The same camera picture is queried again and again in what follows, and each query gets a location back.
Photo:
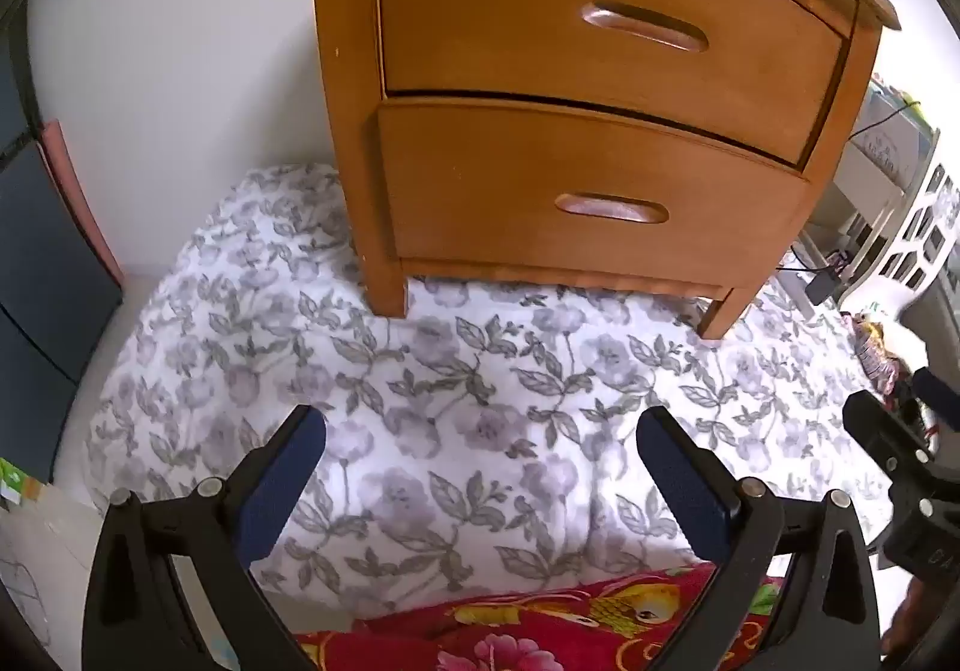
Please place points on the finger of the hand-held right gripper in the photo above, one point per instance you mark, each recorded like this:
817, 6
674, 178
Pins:
937, 390
885, 427

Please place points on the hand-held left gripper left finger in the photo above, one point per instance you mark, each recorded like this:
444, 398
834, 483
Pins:
289, 468

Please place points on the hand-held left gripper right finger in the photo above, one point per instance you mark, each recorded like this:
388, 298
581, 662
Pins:
686, 476

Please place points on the wooden nightstand drawer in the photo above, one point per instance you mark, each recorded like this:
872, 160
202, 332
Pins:
525, 19
487, 191

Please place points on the person's right hand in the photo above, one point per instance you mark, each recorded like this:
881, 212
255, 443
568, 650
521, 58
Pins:
904, 618

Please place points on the colourful cloth pile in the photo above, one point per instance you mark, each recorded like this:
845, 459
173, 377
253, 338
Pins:
877, 356

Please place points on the black power adapter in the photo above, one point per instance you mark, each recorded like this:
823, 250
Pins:
823, 287

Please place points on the white lattice basket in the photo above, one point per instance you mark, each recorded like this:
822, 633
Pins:
922, 229

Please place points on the grey floral bed cover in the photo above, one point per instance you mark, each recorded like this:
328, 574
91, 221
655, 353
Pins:
450, 416

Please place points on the white side table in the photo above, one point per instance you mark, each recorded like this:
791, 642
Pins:
862, 191

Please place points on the red floral blanket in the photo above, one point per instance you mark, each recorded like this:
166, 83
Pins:
525, 630

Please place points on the green packet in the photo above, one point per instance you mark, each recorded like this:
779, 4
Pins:
15, 483

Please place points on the dark cabinet panel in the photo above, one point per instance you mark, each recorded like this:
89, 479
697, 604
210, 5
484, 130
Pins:
37, 304

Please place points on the wooden nightstand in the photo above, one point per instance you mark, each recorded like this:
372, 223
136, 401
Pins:
352, 116

